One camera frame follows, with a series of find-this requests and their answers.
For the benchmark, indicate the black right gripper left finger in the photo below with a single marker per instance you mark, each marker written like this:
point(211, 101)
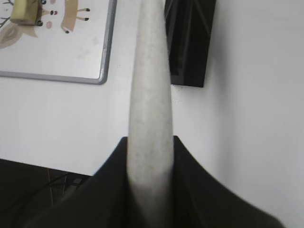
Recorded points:
point(103, 201)

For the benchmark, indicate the yellow banana with stem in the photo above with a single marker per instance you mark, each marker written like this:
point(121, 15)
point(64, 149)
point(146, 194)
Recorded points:
point(25, 12)

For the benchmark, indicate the black knife stand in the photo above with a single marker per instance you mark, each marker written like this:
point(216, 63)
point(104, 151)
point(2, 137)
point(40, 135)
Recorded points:
point(188, 29)

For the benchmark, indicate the knife with white speckled handle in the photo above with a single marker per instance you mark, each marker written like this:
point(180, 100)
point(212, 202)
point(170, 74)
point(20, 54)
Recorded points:
point(150, 140)

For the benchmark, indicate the white cutting board grey rim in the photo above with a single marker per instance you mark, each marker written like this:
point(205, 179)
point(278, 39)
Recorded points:
point(70, 42)

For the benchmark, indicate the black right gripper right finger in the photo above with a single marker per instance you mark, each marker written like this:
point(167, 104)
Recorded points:
point(200, 201)

